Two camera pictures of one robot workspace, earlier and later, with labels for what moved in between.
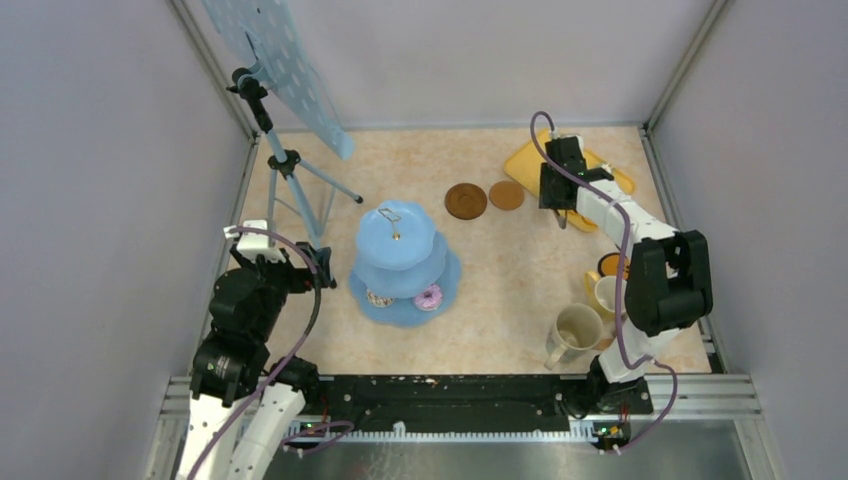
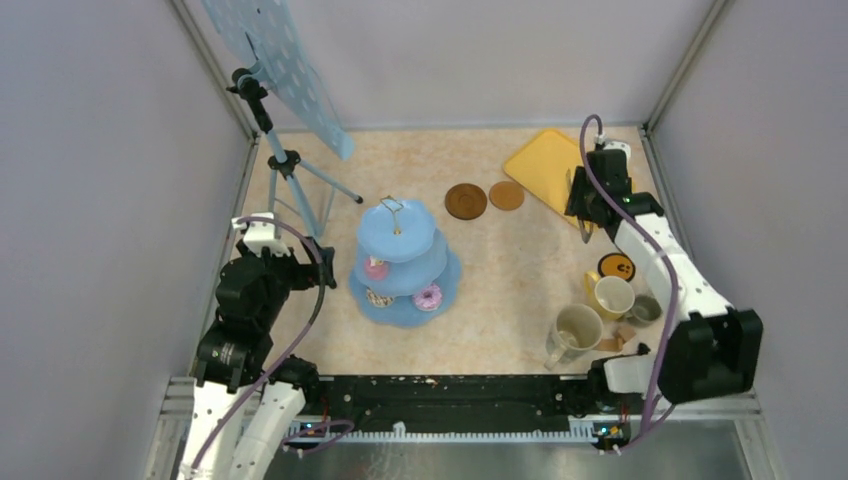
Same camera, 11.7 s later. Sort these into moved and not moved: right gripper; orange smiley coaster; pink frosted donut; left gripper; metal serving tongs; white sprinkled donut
Moved: right gripper; metal serving tongs
Not moved: left gripper; white sprinkled donut; pink frosted donut; orange smiley coaster
